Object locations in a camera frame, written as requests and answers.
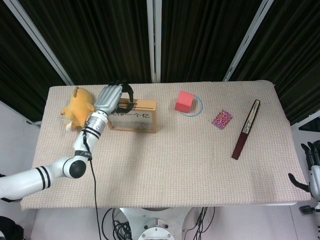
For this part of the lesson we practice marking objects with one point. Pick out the red cube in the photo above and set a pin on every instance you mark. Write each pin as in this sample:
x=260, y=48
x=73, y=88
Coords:
x=183, y=102

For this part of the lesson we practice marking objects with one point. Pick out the purple patterned card deck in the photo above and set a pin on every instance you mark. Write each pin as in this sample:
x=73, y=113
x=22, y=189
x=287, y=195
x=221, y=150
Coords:
x=222, y=118

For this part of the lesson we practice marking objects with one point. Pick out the yellow plush toy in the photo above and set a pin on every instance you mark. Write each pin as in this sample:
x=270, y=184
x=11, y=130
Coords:
x=77, y=110

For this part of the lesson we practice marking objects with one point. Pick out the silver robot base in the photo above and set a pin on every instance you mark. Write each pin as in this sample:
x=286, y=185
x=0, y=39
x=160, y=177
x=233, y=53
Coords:
x=155, y=225

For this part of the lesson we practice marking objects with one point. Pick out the silver coin heap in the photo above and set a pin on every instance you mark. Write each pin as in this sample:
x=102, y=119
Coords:
x=135, y=126

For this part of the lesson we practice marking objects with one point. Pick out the white metal frame post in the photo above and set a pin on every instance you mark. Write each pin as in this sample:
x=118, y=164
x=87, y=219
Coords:
x=153, y=37
x=248, y=37
x=37, y=37

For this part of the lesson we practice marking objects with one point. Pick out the black caster wheel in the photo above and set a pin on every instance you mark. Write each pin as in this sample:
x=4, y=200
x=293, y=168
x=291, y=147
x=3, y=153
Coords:
x=306, y=210

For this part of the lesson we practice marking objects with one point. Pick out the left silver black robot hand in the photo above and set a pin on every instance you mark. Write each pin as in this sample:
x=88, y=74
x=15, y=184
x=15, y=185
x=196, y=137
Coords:
x=107, y=98

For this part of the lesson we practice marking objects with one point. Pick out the black pleated curtain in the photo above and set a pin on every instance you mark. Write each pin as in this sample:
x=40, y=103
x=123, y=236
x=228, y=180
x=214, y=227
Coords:
x=100, y=37
x=295, y=50
x=200, y=37
x=20, y=62

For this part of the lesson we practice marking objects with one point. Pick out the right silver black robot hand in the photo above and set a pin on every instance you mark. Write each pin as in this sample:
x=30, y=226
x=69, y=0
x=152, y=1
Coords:
x=315, y=180

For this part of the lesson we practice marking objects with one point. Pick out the beige woven tablecloth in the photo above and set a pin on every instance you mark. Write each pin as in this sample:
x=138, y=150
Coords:
x=175, y=175

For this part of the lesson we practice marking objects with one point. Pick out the wooden frame coin bank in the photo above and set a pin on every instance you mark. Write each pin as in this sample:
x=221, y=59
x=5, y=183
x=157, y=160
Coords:
x=145, y=103

